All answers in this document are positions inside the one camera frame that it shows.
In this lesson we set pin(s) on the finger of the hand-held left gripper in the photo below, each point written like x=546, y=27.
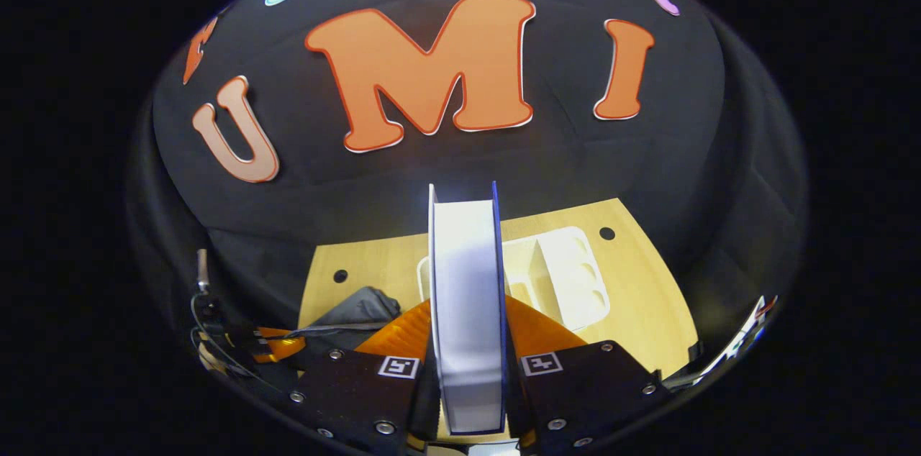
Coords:
x=277, y=344

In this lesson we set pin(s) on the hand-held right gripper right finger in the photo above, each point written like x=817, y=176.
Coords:
x=575, y=391

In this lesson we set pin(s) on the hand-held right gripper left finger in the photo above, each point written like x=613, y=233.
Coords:
x=352, y=391

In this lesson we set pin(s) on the grey schoolbag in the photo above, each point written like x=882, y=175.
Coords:
x=360, y=312

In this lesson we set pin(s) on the white bookshelf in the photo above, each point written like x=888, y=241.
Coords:
x=568, y=276

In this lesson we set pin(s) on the blue book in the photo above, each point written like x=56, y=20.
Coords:
x=468, y=312

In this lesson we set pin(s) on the black backdrop cloth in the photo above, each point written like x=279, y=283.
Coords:
x=432, y=168

